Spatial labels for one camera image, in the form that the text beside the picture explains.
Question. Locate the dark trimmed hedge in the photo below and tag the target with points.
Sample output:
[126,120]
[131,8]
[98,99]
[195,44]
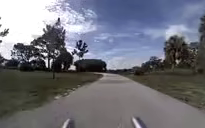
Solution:
[90,65]

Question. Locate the thin tall tree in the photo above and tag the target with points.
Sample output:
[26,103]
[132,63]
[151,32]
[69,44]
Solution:
[80,46]

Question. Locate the grey asphalt path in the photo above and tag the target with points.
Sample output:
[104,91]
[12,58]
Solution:
[103,100]

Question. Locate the robot's own part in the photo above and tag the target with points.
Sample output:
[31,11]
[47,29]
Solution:
[66,123]
[136,123]

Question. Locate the group of dark trees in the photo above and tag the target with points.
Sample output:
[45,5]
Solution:
[51,40]

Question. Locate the green grass field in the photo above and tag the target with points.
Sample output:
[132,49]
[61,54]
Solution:
[183,86]
[23,90]

